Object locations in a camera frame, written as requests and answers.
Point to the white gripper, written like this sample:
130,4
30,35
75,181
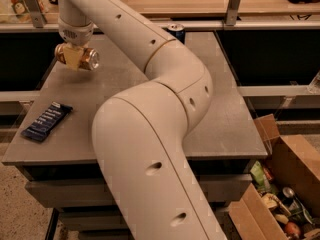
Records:
75,34

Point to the orange gold soda can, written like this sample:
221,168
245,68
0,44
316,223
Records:
89,61

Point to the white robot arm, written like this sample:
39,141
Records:
137,134

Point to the blue Pepsi can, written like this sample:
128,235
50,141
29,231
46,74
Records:
177,30

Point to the dark blue snack bar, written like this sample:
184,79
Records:
42,126

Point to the orange white carton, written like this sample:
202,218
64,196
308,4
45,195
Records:
16,11

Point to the wooden table top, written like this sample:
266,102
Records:
216,8

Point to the grey drawer cabinet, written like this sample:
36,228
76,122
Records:
62,172

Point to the green snack packet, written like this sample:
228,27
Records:
260,180

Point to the open cardboard box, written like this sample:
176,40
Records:
294,162

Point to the red apple in box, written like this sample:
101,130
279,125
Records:
292,230

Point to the grey metal railing bracket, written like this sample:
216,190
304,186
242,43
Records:
232,11
36,14

